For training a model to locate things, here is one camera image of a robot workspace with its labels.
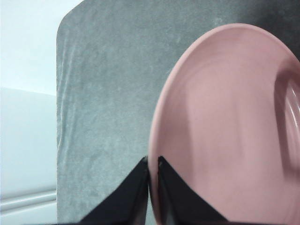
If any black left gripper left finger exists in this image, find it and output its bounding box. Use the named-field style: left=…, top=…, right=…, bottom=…
left=50, top=156, right=150, bottom=225

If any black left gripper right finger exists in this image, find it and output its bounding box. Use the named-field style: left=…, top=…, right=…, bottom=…
left=157, top=155, right=237, bottom=225

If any pink round plate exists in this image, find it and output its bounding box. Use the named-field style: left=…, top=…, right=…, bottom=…
left=149, top=22, right=300, bottom=225

